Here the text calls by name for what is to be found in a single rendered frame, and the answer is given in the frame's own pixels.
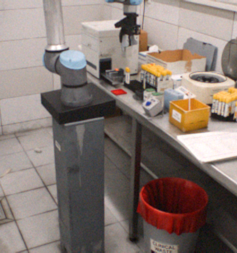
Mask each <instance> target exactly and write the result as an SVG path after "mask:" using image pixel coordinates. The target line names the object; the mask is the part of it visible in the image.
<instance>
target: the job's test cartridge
mask: <svg viewBox="0 0 237 253"><path fill-rule="evenodd" d="M121 57H122V58H125V59H127V58H131V57H132V47H131V46H130V47H124V52H123V51H122V48H121Z"/></svg>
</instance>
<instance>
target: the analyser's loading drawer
mask: <svg viewBox="0 0 237 253"><path fill-rule="evenodd" d="M100 74H101V75H103V76H104V77H106V78H107V79H108V80H110V81H111V82H113V84H119V83H123V76H118V72H115V70H114V69H112V70H105V71H100Z"/></svg>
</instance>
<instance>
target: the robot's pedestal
mask: <svg viewBox="0 0 237 253"><path fill-rule="evenodd" d="M104 119H105V118H104V117H97V118H94V119H88V120H82V121H76V122H72V123H66V124H61V125H59V124H58V123H57V122H56V121H55V120H54V118H53V117H52V121H53V138H54V156H55V173H56V182H57V200H58V217H59V234H60V246H61V248H62V250H63V252H64V253H105V201H104Z"/></svg>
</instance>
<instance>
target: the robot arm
mask: <svg viewBox="0 0 237 253"><path fill-rule="evenodd" d="M42 1H43V7H44V15H45V29H46V38H47V45H46V46H45V52H44V54H43V56H42V63H43V65H44V67H45V68H46V69H47V70H48V71H49V72H51V73H54V74H56V75H60V76H62V85H63V88H62V92H61V104H63V105H64V106H69V107H79V106H84V105H86V104H89V103H90V102H91V101H92V100H93V99H92V93H91V91H90V89H89V86H88V83H87V69H86V60H85V56H84V54H83V53H81V52H79V51H74V50H70V48H69V45H68V44H67V43H66V40H65V34H64V23H63V12H62V2H61V0H42ZM104 1H105V2H107V3H113V2H116V3H122V4H123V12H124V13H123V15H124V16H126V17H125V18H123V19H122V20H120V21H119V22H117V23H115V24H114V26H115V28H121V29H120V32H119V41H120V46H121V48H122V51H123V52H124V47H128V45H129V44H130V45H131V47H132V49H133V46H134V45H138V41H137V40H135V35H140V34H141V25H138V24H137V17H139V14H137V6H138V5H140V4H141V3H142V2H143V0H104ZM139 27H140V32H139ZM126 35H128V39H129V43H128V41H127V36H126Z"/></svg>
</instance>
